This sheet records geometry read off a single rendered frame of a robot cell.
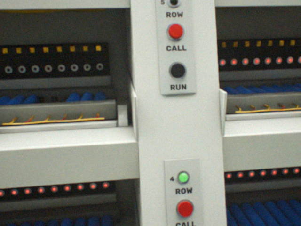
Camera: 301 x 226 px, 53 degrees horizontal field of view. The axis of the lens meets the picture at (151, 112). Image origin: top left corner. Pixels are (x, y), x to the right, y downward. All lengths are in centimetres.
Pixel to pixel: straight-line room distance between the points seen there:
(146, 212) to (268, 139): 16
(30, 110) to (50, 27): 20
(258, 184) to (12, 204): 41
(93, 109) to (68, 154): 9
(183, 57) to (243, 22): 28
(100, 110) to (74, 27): 20
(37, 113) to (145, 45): 17
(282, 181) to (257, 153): 22
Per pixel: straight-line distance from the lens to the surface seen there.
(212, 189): 35
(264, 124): 40
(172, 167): 33
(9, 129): 39
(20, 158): 35
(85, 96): 45
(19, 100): 48
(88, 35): 55
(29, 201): 53
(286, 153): 39
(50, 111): 40
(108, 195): 51
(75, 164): 34
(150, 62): 33
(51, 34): 56
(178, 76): 33
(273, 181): 57
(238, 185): 55
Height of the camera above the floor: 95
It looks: 1 degrees up
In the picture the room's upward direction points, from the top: 3 degrees counter-clockwise
